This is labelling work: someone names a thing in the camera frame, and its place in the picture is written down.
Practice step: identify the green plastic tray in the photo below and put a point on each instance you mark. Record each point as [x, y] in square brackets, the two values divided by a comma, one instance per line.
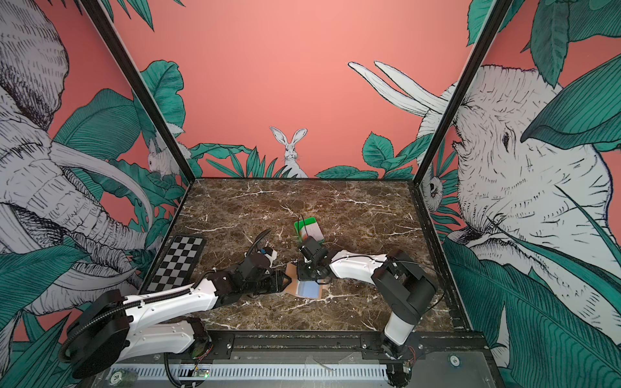
[298, 226]

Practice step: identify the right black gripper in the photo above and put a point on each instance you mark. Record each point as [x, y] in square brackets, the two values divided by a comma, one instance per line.
[302, 272]

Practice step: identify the black front mounting rail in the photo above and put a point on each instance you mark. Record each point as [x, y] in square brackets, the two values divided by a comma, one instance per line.
[371, 344]

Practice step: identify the white red credit card stack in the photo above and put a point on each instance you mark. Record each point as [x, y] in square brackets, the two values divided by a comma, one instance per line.
[313, 231]

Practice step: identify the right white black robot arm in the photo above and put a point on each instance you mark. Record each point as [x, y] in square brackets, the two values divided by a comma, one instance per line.
[403, 284]

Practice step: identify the pink leather card holder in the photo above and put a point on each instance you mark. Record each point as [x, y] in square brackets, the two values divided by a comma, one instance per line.
[302, 289]

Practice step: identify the black white checkerboard plate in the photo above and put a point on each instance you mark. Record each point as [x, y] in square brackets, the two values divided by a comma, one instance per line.
[176, 266]

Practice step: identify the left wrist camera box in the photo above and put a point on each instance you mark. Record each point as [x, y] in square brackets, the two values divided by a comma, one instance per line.
[270, 254]

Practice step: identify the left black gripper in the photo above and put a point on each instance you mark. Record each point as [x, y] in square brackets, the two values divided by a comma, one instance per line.
[278, 276]

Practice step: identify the white slotted cable duct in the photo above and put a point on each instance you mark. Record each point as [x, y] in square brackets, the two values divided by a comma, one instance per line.
[293, 372]

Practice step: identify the right black frame post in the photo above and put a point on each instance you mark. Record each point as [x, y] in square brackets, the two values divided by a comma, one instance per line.
[495, 17]

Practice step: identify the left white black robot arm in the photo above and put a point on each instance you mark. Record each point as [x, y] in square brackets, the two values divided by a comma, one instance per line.
[115, 328]

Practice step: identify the black frame post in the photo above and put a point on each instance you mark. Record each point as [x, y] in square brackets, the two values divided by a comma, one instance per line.
[107, 32]
[495, 17]

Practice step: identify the left black frame post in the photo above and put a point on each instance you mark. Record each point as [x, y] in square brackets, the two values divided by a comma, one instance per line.
[107, 32]

